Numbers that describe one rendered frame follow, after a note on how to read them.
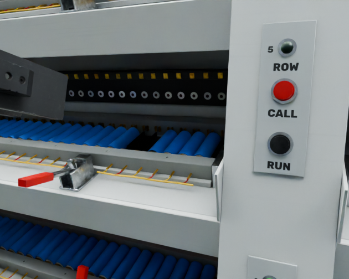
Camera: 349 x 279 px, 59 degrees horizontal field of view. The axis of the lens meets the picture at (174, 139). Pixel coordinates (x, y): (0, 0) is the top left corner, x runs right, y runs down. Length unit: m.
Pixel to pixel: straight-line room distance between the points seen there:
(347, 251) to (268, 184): 0.08
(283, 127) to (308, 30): 0.08
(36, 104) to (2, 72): 0.04
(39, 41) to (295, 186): 0.31
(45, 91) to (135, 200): 0.17
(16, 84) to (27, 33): 0.24
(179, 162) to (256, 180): 0.10
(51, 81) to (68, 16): 0.17
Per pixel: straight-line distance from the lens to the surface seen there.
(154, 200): 0.33
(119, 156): 0.38
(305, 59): 0.27
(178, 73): 0.46
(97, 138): 0.45
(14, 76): 0.18
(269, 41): 0.27
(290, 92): 0.26
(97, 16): 0.35
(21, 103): 0.20
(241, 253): 0.30
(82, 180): 0.38
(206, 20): 0.30
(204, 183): 0.34
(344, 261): 0.30
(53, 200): 0.40
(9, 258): 0.59
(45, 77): 0.21
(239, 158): 0.28
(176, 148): 0.39
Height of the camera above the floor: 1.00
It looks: 6 degrees down
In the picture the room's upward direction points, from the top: 2 degrees clockwise
